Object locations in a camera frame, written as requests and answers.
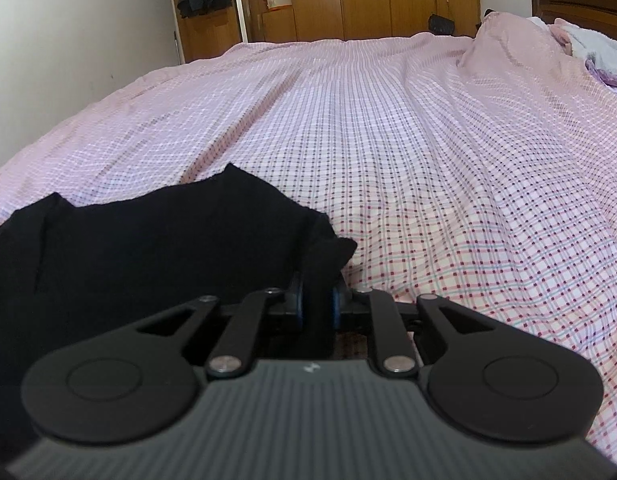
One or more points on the lavender cloth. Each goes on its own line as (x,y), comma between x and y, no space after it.
(611,71)

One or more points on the white blanket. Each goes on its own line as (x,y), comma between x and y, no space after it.
(596,40)

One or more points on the pink checked bed cover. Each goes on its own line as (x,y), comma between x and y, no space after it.
(388,160)

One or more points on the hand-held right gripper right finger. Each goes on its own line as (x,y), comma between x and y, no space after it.
(335,306)

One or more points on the black garment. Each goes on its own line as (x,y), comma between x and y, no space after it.
(153,260)

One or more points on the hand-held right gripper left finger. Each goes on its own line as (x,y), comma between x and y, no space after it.
(299,306)

